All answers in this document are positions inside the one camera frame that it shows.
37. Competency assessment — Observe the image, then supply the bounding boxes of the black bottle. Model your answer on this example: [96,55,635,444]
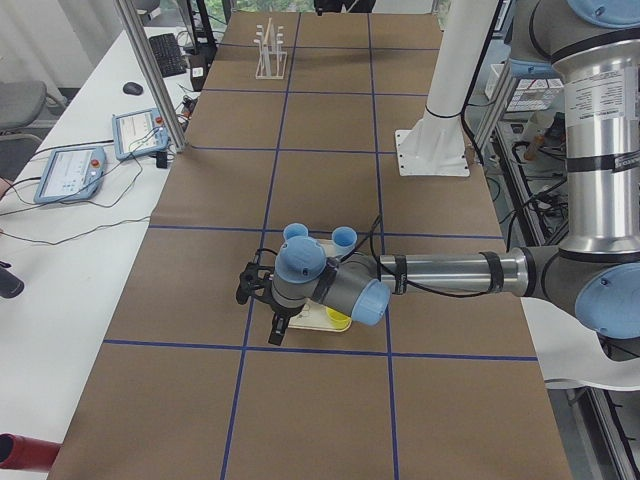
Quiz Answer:
[0,262,24,299]

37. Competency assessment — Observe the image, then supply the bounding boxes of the near teach pendant tablet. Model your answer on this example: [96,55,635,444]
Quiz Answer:
[33,146,106,205]

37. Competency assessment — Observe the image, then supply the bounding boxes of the black computer mouse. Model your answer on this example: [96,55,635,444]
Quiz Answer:
[122,82,144,96]

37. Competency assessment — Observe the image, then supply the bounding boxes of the far teach pendant tablet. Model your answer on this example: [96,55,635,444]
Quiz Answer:
[111,108,169,161]

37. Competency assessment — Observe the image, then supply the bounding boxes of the teach pendant tablet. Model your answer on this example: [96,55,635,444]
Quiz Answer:
[111,108,169,161]
[33,146,106,205]

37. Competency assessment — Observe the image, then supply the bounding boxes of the red cylinder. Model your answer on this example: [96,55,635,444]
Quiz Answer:
[1,433,61,473]

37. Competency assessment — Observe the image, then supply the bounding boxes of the grey office chair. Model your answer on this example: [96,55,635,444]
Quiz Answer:
[1,80,66,146]

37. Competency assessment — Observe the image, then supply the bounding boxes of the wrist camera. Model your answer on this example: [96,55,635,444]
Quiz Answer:
[235,261,274,305]

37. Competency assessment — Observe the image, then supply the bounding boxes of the white wire cup rack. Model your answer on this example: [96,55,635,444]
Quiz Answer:
[254,17,288,80]

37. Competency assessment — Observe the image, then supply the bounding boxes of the blue cup far right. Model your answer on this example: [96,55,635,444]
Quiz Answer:
[331,226,358,257]

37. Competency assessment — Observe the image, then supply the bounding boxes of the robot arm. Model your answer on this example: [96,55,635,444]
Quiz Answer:
[236,1,639,345]

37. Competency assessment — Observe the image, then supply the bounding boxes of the white chair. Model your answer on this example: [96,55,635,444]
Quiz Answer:
[521,298,639,392]

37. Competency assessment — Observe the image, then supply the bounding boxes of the aluminium frame post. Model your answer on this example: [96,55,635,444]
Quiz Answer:
[114,0,186,153]

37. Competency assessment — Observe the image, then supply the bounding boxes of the small black adapter box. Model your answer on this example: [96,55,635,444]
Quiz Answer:
[154,151,170,169]

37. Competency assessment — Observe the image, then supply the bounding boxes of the blue cup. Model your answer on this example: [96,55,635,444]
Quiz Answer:
[283,222,309,242]
[331,226,358,257]

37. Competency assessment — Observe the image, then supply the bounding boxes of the yellow plastic cup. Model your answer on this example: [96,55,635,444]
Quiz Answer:
[325,307,352,331]

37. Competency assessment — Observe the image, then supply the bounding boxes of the beige serving tray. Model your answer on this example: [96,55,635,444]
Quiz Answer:
[289,239,349,333]

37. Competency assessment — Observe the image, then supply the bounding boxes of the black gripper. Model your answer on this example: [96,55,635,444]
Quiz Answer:
[261,289,300,345]

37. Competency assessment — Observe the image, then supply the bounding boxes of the brown paper table cover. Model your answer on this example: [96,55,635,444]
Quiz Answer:
[47,11,574,480]

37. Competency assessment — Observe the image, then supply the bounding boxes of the white camera mast column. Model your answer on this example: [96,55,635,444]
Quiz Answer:
[396,1,473,177]

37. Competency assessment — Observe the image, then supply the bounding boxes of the black keyboard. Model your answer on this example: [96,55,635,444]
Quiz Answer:
[148,33,186,78]

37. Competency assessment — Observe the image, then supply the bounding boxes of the blue cup far left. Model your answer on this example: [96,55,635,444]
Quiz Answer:
[283,222,309,242]

